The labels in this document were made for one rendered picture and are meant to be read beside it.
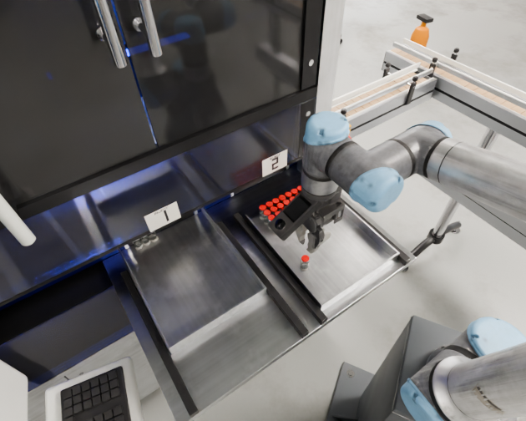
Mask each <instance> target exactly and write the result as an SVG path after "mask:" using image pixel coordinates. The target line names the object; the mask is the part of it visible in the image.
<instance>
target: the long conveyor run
mask: <svg viewBox="0 0 526 421"><path fill-rule="evenodd" d="M403 43H404V44H403V45H401V44H400V43H397V42H394V43H393V47H395V48H394V49H392V50H387V51H386V52H385V57H384V60H383V64H382V71H383V72H384V69H385V68H387V67H386V66H385V65H386V62H390V63H391V67H389V68H390V71H389V73H391V74H393V73H396V72H397V71H399V70H402V69H404V68H406V67H409V66H411V65H413V64H415V63H418V62H421V64H420V67H419V68H417V71H418V72H420V73H422V72H424V71H426V70H428V69H430V68H433V72H432V74H429V75H427V76H428V77H430V78H436V79H437V83H436V86H435V89H434V91H433V94H432V98H434V99H436V100H437V101H439V102H441V103H443V104H445V105H447V106H448V107H450V108H452V109H455V110H457V111H458V112H459V113H461V114H464V115H466V116H468V117H469V118H470V119H473V120H475V121H477V122H479V123H480V124H482V125H484V126H486V127H488V128H490V129H491V130H493V131H495V132H497V133H499V134H501V135H502V136H504V137H506V138H508V139H510V140H512V141H513V142H515V143H517V144H519V145H522V146H523V147H524V148H526V93H525V92H524V91H522V90H520V89H516V88H515V87H513V86H510V85H508V84H506V83H504V82H501V81H499V80H497V79H495V78H492V77H490V76H488V75H486V74H483V73H481V72H479V71H477V70H475V69H473V68H470V67H468V66H466V65H464V64H462V63H459V62H457V61H456V60H457V57H458V55H457V53H458V52H459V50H460V49H459V48H455V49H454V50H453V52H454V53H452V56H451V58H448V57H446V56H444V55H441V54H440V53H437V52H435V51H432V50H431V49H429V48H425V47H423V46H422V45H420V44H418V43H414V42H413V41H411V40H408V39H406V38H404V39H403Z"/></svg>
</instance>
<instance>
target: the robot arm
mask: <svg viewBox="0 0 526 421"><path fill-rule="evenodd" d="M349 134H350V130H349V123H348V121H347V118H346V117H345V116H343V115H342V114H339V113H337V112H333V111H321V112H318V113H317V114H313V115H312V116H311V117H310V118H309V119H308V120H307V122H306V131H305V135H304V137H303V141H304V148H303V160H302V171H301V192H300V193H299V194H298V195H297V196H296V197H295V198H294V199H293V200H292V201H291V202H290V203H289V204H288V205H287V206H286V207H285V208H284V209H283V210H282V211H281V212H280V213H279V214H278V215H277V216H276V217H275V218H274V219H273V220H272V221H271V222H270V223H269V225H268V226H269V227H270V228H271V229H272V230H273V231H274V232H275V234H276V235H277V236H278V237H279V238H280V239H281V240H283V241H285V240H286V239H287V238H288V237H289V236H290V235H291V234H292V233H293V232H294V231H296V235H297V238H298V241H299V242H300V243H301V244H302V245H303V244H305V234H306V231H307V230H308V231H309V233H307V237H308V243H307V245H308V248H307V251H309V252H310V253H314V252H315V251H317V250H318V248H319V247H320V245H321V244H323V243H324V242H325V241H326V240H328V239H329V238H330V236H331V233H330V232H325V229H324V227H323V226H324V225H327V224H329V223H330V222H332V221H334V224H336V223H337V222H338V221H340V220H342V217H343V212H344V209H345V204H344V203H343V202H342V201H341V200H340V198H341V190H344V191H345V192H346V193H347V194H348V195H349V196H350V197H351V198H352V199H353V200H354V201H355V202H357V203H359V204H360V205H362V206H363V207H364V208H366V209H367V210H368V211H370V212H380V211H383V210H385V209H386V208H387V207H389V205H390V204H391V203H392V202H394V201H395V200H396V199H397V198H398V196H399V195H400V194H401V192H402V189H403V186H404V180H405V179H407V178H409V177H410V176H412V175H415V174H419V175H422V176H424V177H426V178H428V179H430V180H433V181H435V182H437V183H439V184H441V185H444V186H446V187H448V188H450V189H452V190H455V191H457V192H459V193H462V194H464V195H466V196H468V197H471V198H473V199H475V200H478V201H480V202H482V203H484V204H486V205H489V206H491V207H493V208H495V209H497V210H499V211H502V212H504V213H506V214H508V215H511V216H513V217H515V218H517V219H520V220H521V221H524V222H526V163H525V162H523V161H520V160H516V159H513V158H510V157H508V156H505V155H501V154H498V153H495V152H492V151H490V150H486V149H483V148H480V147H477V146H475V145H471V144H468V143H465V142H462V141H460V140H457V139H453V137H452V134H451V132H450V130H449V129H448V128H446V127H445V126H444V125H443V123H441V122H438V121H436V120H428V121H425V122H422V123H421V124H415V125H413V126H411V127H410V128H408V129H407V130H406V131H404V132H402V133H400V134H398V135H396V136H394V137H392V138H390V139H388V140H386V141H384V142H383V143H381V144H379V145H377V146H375V147H373V148H371V149H369V150H365V149H364V148H362V147H361V146H360V145H359V144H357V143H356V142H355V141H353V140H352V139H350V138H349V137H348V135H349ZM339 211H341V216H340V217H338V214H339ZM400 393H401V397H402V401H403V402H404V404H405V406H406V407H407V410H408V411H409V413H410V414H411V415H412V416H413V418H414V419H415V420H416V421H498V419H500V418H520V417H526V337H525V336H524V335H523V334H522V333H521V332H520V331H519V330H518V329H517V328H516V327H514V326H513V325H512V324H510V323H508V322H505V321H504V320H502V319H499V318H494V317H481V318H479V319H477V320H476V321H473V322H471V323H470V324H469V325H468V328H467V329H466V330H465V331H464V332H463V333H462V334H461V335H460V336H458V337H457V338H456V339H455V340H454V341H453V342H451V343H450V344H446V345H443V346H441V347H438V348H437V349H435V350H434V351H433V352H432V354H431V355H430V356H429V358H428V359H427V362H426V365H425V366H424V367H423V368H421V369H420V370H419V371H418V372H417V373H416V374H414V375H413V376H412V377H411V378H408V379H407V381H406V382H405V383H404V384H403V385H402V387H401V391H400Z"/></svg>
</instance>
